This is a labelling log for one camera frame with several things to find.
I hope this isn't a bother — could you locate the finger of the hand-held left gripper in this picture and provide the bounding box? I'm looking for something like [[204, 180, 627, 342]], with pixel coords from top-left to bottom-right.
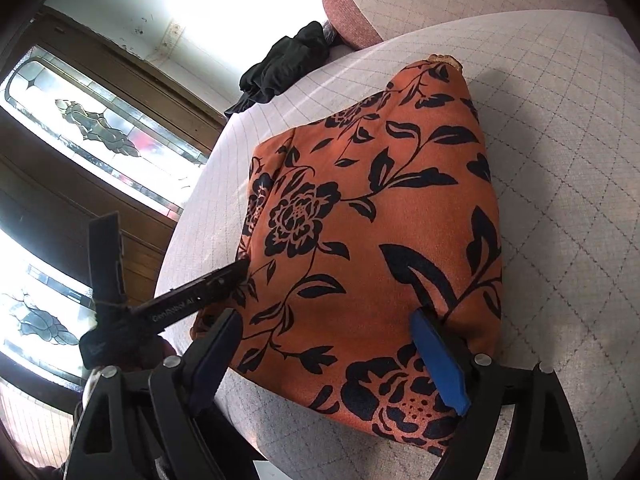
[[88, 212, 127, 313], [126, 258, 251, 332]]

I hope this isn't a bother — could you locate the wooden door with glass panes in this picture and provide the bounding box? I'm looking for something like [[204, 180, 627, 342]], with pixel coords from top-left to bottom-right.
[[0, 5, 228, 411]]

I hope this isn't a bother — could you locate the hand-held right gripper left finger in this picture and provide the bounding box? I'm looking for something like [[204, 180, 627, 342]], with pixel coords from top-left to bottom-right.
[[65, 308, 244, 480]]

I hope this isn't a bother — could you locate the orange black floral garment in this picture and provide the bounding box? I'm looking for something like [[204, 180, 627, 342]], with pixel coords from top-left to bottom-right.
[[189, 57, 503, 458]]

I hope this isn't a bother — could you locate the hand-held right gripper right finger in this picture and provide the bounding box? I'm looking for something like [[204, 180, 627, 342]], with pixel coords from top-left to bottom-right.
[[409, 307, 588, 480]]

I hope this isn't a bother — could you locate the pink sofa bolster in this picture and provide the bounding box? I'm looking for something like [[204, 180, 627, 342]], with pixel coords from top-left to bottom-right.
[[321, 0, 383, 51]]

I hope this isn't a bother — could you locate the pale pink quilted sofa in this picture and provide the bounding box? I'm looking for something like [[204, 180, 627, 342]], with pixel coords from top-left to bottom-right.
[[160, 0, 640, 480]]

